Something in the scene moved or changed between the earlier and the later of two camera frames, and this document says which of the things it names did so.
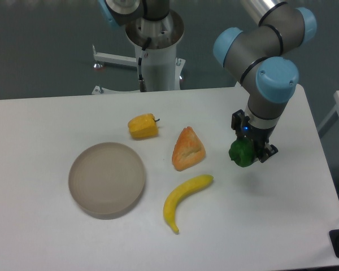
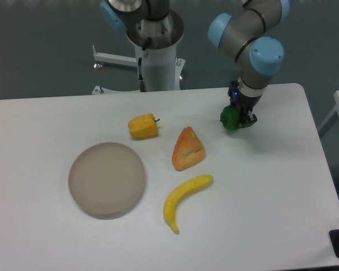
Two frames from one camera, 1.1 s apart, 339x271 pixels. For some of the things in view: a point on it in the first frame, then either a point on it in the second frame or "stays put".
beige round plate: (107, 180) stays put
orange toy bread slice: (188, 149) stays put
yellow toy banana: (185, 188) stays put
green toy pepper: (242, 152) to (230, 117)
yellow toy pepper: (143, 126) stays put
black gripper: (259, 136) to (246, 104)
